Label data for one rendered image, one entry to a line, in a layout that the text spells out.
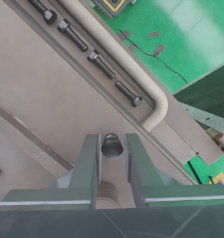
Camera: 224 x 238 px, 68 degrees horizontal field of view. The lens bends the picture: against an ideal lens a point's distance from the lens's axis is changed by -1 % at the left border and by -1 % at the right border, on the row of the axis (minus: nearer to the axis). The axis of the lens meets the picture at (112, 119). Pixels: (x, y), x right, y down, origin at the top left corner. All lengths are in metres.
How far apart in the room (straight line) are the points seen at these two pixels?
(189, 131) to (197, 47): 1.42
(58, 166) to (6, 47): 0.12
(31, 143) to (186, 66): 1.59
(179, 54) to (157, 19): 0.35
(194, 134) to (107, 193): 0.23
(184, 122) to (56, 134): 0.24
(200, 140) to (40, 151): 0.29
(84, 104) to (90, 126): 0.02
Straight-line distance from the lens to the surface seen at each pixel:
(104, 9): 1.27
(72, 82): 0.17
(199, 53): 1.74
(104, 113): 0.17
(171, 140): 0.34
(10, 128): 0.18
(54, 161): 0.18
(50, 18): 0.30
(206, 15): 1.81
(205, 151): 0.38
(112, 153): 0.16
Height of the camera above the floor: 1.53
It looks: 75 degrees down
